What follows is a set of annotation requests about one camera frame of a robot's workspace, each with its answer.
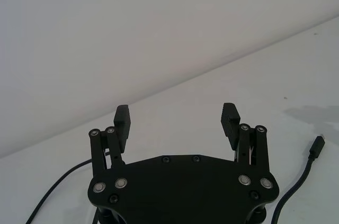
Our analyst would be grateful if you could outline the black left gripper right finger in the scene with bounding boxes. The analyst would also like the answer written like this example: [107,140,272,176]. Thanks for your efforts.
[219,102,271,174]

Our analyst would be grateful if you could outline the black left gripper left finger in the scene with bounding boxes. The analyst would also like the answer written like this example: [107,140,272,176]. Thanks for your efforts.
[88,104,131,180]

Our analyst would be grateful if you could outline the white tablecloth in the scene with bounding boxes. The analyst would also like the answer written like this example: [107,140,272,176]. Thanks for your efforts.
[0,16,339,224]

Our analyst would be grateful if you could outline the thin dark cable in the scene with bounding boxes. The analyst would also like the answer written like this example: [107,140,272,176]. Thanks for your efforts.
[25,149,112,224]

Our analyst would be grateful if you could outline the dark cable with silver plug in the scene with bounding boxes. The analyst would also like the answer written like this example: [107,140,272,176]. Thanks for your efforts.
[267,133,327,224]

